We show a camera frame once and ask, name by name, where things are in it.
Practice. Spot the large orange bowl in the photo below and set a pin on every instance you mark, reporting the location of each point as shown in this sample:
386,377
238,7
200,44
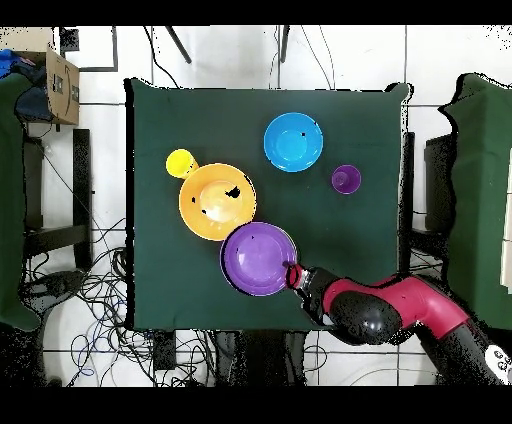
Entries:
196,216

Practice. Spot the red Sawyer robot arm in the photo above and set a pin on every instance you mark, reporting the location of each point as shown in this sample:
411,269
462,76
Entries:
416,300

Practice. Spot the large purple bowl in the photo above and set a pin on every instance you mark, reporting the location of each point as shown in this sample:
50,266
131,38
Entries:
256,260

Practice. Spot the purple cup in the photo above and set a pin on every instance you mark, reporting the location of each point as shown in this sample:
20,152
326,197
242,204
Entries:
346,179

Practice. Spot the large blue bowl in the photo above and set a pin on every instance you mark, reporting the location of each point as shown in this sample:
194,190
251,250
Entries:
293,142

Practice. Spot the black power strip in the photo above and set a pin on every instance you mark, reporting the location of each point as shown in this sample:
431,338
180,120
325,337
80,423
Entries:
164,352

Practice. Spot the dark green tablecloth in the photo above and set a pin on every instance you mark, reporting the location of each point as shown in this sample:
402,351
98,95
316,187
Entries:
168,120

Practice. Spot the green cloth side table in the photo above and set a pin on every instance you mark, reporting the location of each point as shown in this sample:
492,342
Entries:
480,200
10,200

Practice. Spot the black tripod leg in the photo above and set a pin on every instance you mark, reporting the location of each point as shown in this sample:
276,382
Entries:
178,44
284,44

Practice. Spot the cardboard box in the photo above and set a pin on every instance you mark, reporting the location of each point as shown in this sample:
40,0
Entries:
62,88

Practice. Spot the blue cloth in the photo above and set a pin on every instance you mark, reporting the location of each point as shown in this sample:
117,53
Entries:
8,60

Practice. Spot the black stool frame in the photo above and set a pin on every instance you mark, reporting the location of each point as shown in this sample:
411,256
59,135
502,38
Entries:
82,200
438,184

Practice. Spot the black pedestal leg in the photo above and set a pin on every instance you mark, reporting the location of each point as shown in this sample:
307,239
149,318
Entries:
56,286

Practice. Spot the black metal frame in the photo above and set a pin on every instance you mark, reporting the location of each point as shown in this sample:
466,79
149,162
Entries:
115,48

